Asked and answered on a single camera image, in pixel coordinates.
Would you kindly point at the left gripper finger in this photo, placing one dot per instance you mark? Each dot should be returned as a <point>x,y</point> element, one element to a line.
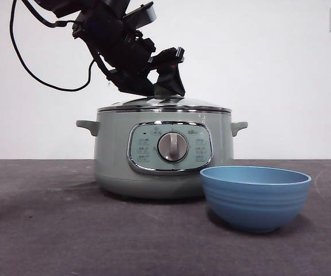
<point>136,84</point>
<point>172,77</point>

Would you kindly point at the glass lid with green knob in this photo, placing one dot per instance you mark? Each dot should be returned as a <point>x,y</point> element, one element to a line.
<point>199,104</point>

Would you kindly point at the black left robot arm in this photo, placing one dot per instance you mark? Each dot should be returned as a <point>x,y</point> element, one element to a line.
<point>110,3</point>

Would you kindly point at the pale green electric steamer pot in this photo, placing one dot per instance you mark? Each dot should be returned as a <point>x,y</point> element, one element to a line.
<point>113,172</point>

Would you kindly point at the blue ribbed bowl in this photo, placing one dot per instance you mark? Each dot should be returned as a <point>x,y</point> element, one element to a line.
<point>254,204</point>

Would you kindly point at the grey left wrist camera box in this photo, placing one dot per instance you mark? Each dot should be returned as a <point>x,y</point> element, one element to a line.
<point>142,15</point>

